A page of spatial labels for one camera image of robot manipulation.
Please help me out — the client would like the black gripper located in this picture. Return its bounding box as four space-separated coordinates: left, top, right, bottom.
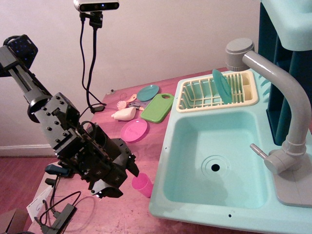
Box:
57 121 139 198

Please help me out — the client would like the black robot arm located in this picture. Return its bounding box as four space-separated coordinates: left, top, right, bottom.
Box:
0 35 139 198

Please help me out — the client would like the pink plastic cup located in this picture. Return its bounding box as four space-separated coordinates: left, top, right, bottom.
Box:
131 173 154 198

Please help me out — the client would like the light teal toy sink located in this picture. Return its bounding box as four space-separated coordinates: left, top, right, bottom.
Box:
149 70 312 234

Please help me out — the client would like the pink plastic plate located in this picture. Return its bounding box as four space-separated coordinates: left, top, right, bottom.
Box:
120 118 148 142

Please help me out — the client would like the blue black clamp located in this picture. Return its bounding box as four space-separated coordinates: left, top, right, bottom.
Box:
45 164 74 187

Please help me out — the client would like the cream toy soap bottle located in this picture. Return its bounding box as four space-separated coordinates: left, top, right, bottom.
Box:
111 107 136 121

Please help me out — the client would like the black usb hub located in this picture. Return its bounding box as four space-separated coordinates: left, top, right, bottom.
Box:
41 204 77 234

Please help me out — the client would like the pink toy dish brush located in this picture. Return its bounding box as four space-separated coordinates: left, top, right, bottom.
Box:
117 94 137 110

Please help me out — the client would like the grey toy utensil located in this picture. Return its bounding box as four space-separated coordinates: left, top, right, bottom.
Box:
128 100 149 111

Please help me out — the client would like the green plastic cutting board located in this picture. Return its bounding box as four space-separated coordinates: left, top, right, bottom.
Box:
140 93 174 123

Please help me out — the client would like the white paper sheet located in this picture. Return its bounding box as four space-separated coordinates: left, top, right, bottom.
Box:
26 186 52 222

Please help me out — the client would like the teal plastic plate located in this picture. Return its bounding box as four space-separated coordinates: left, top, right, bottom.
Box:
136 85 159 101

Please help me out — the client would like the teal plate in rack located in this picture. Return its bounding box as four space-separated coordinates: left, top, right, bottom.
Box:
212 69 232 104

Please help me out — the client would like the cream dish drying rack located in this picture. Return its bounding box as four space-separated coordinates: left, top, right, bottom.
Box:
175 71 258 113

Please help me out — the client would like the grey toy faucet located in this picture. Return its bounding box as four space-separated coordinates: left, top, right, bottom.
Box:
225 38 312 208

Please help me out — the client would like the dark teal toy shelf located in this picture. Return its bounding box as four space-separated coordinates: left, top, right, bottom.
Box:
258 0 312 145

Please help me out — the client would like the black camera stand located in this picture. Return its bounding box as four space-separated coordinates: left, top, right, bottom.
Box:
86 11 106 114

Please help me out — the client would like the black camera cable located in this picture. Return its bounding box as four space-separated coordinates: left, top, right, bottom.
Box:
79 12 107 106

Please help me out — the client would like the silver depth camera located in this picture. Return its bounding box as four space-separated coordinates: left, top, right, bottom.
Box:
73 0 119 13

